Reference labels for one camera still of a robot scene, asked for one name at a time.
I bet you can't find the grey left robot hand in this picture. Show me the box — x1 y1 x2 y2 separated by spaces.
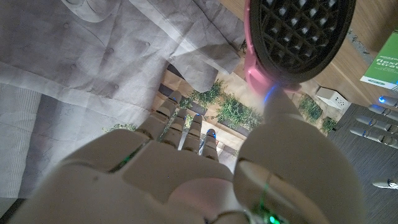
349 95 398 191

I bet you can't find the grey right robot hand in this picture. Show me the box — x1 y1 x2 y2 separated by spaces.
0 86 368 224

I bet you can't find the pink mini sandwich press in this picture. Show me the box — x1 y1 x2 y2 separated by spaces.
243 0 357 98

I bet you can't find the green and white package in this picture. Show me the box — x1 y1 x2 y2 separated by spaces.
359 29 398 91

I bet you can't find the white power strip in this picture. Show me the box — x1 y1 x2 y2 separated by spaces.
315 86 353 111

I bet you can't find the printed fabric backdrop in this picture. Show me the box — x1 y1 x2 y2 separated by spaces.
0 0 340 200

